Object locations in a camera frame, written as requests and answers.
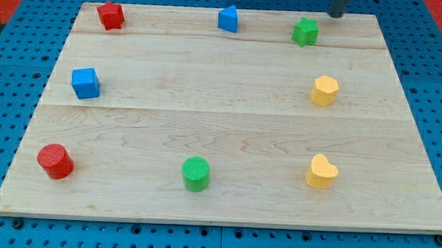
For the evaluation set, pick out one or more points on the wooden board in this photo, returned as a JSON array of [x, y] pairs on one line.
[[173, 85]]

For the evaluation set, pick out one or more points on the green cylinder block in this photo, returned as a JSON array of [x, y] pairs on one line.
[[195, 173]]

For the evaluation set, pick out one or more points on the blue cube block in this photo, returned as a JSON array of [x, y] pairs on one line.
[[85, 83]]

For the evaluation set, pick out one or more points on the yellow heart block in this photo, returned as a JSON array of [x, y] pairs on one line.
[[321, 174]]

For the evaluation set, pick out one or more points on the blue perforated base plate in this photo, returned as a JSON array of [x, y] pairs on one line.
[[34, 37]]

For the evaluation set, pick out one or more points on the red cylinder block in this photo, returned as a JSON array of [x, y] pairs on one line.
[[55, 161]]

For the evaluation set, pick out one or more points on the red star block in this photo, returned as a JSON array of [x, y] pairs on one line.
[[111, 15]]

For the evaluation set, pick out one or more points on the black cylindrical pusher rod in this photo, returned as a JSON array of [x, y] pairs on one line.
[[337, 8]]

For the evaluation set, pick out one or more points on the blue triangle block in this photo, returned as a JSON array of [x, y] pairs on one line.
[[228, 19]]

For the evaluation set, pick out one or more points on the green star block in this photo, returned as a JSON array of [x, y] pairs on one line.
[[305, 32]]

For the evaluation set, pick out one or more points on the yellow hexagon block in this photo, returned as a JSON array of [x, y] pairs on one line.
[[324, 90]]

